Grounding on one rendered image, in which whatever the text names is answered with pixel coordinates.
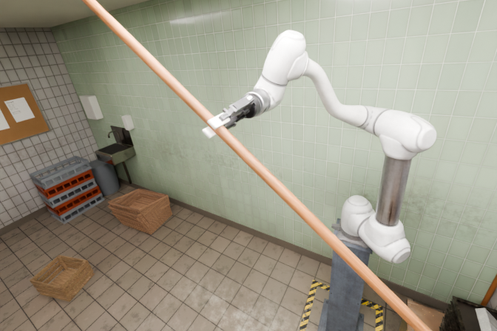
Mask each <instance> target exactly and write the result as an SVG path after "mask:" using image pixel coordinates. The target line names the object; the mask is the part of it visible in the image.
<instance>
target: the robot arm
mask: <svg viewBox="0 0 497 331"><path fill-rule="evenodd" d="M305 47H306V45H305V38H304V37H303V35H302V34H301V33H299V32H297V31H293V30H286V31H285V32H284V33H281V34H280V35H279V36H278V37H277V39H276V41H275V42H274V43H273V45H272V47H271V49H270V51H269V53H268V56H267V58H266V62H265V64H264V67H263V72H262V75H261V76H260V79H259V81H258V82H257V84H256V85H255V87H254V89H253V90H251V91H250V92H248V93H246V94H245V95H244V96H243V98H241V99H239V100H238V101H237V102H235V103H233V104H232V105H230V106H229V109H226V108H224V109H223V112H224V113H222V114H220V115H218V116H216V117H213V118H212V119H210V120H208V121H207V123H208V124H209V125H210V126H211V127H212V128H213V129H217V128H219V127H221V126H222V125H224V126H225V127H226V128H227V129H228V130H229V129H230V128H232V127H235V126H236V125H237V124H236V122H238V121H240V120H242V119H244V118H248V119H250V118H253V117H257V116H260V115H261V114H262V113H264V112H268V111H270V110H272V109H274V108H275V107H276V106H278V105H279V104H280V103H281V101H282V100H283V98H284V94H285V88H286V86H287V84H288V82H289V81H292V80H298V79H300V78H301V77H302V76H306V77H309V78H310V79H311V80H312V81H313V83H314V85H315V87H316V90H317V92H318V94H319V97H320V99H321V101H322V103H323V105H324V107H325V109H326V110H327V112H328V113H329V114H330V115H331V116H333V117H335V118H336V119H338V120H341V121H343V122H346V123H348V124H350V125H352V126H355V127H358V128H360V129H364V130H365V131H367V132H369V133H371V134H373V135H375V136H377V137H379V139H380V142H381V145H382V150H383V152H384V153H385V158H384V163H383V168H382V177H381V182H380V187H379V196H378V201H377V206H376V213H375V211H374V210H373V209H372V205H371V204H370V202H369V201H368V200H367V199H366V198H364V197H362V196H358V195H354V196H352V197H349V198H348V199H347V200H346V201H345V203H344V205H343V207H342V213H341V220H340V221H339V223H340V224H332V226H331V227H332V228H333V229H335V230H337V231H339V232H338V234H337V238H338V239H339V240H340V241H342V242H347V243H350V244H353V245H357V246H360V247H362V248H364V249H368V248H370V249H371V250H372V251H373V252H374V253H376V254H377V255H378V256H380V257H381V258H383V259H384V260H386V261H388V262H391V263H397V264H398V263H401V262H403V261H404V260H406V259H407V258H408V257H409V255H410V244H409V241H408V240H406V238H405V232H404V226H403V224H402V223H401V221H400V220H399V216H400V212H401V209H402V202H403V199H404V195H405V189H406V185H407V181H408V175H409V170H410V164H411V161H412V158H414V157H415V156H416V155H417V154H418V153H419V152H423V151H426V150H428V149H429V148H430V147H431V146H432V145H433V144H434V143H435V141H436V130H435V128H434V127H433V126H432V125H431V124H430V123H428V122H427V121H426V120H424V119H423V118H421V117H418V116H416V115H412V114H410V113H407V112H402V111H398V110H392V109H385V108H379V107H372V106H361V105H356V106H349V105H342V104H341V103H340V102H339V101H338V99H337V97H336V95H335V93H334V90H333V88H332V86H331V84H330V81H329V79H328V77H327V75H326V74H325V71H324V70H323V69H322V67H321V66H320V65H319V64H317V63H316V62H314V61H312V60H311V59H310V58H309V57H308V53H307V52H306V51H305Z"/></svg>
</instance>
